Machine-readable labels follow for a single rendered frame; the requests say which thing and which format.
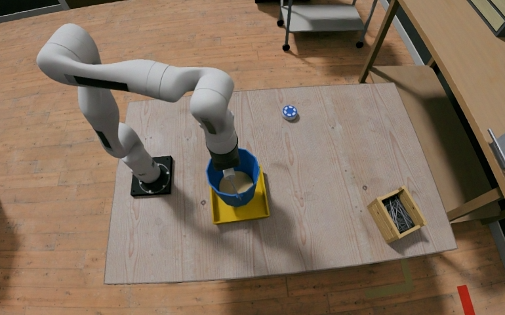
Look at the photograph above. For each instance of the light wooden crate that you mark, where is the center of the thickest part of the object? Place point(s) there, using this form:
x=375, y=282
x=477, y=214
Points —
x=396, y=214

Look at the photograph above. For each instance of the yellow square tray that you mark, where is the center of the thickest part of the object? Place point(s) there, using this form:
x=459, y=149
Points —
x=257, y=208

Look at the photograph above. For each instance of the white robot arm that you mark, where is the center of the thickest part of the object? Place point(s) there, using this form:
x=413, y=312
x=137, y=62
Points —
x=67, y=57

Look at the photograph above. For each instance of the blue pail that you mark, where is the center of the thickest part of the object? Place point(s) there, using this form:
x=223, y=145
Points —
x=236, y=185

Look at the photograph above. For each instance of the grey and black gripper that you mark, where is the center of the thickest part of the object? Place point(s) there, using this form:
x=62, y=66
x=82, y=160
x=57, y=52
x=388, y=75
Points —
x=224, y=154

